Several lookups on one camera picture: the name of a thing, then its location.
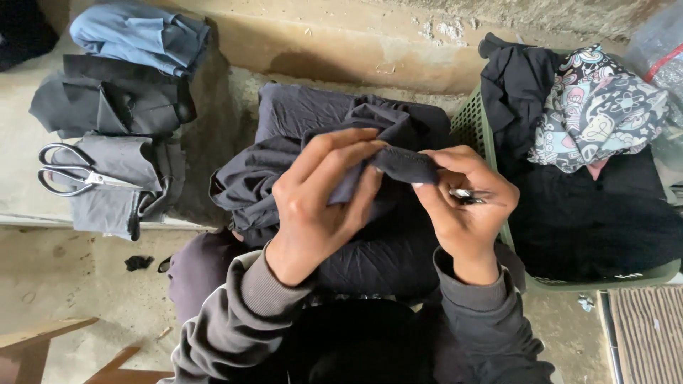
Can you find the person's left hand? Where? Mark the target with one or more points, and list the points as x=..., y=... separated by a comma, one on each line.
x=307, y=213

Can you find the person's purple trouser leg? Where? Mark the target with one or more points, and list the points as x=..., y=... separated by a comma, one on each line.
x=200, y=272

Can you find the small metal thread snips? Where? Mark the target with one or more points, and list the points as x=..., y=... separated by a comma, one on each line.
x=468, y=196

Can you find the folded blue garment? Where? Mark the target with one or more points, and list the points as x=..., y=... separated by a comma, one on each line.
x=133, y=34

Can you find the person's black chest clothing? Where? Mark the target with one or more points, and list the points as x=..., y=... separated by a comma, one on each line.
x=357, y=341

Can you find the heap of black clothes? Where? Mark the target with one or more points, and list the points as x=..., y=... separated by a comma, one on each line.
x=576, y=224

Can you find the black quilted garment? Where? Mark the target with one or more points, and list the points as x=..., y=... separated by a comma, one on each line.
x=384, y=256

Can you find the folded black garment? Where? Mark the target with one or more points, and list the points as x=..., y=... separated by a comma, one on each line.
x=106, y=101

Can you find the dark grey garment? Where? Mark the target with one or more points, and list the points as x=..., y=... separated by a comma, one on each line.
x=299, y=122

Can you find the crumpled paper scrap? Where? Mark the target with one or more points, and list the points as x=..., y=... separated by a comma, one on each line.
x=586, y=303

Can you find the clear plastic bag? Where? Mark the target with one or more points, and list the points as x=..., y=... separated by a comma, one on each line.
x=659, y=37

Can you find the green plastic laundry basket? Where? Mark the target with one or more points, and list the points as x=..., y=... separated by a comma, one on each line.
x=472, y=122

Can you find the patterned colourful cloth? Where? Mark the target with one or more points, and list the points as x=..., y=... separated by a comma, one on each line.
x=603, y=112

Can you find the black fabric scrap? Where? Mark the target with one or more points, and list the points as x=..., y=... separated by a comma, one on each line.
x=138, y=262

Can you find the dark cloth bundle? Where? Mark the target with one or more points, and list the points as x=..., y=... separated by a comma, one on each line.
x=21, y=29

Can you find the large steel scissors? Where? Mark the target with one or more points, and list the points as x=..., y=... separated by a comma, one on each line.
x=88, y=178

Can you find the person's right hand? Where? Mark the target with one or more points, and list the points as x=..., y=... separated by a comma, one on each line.
x=475, y=229

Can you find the folded grey garment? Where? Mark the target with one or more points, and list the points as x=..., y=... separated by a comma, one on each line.
x=115, y=160

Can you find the striped brown doormat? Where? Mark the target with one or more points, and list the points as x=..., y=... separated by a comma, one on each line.
x=648, y=336

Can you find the wooden stool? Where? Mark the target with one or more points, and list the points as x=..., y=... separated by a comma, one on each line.
x=32, y=346

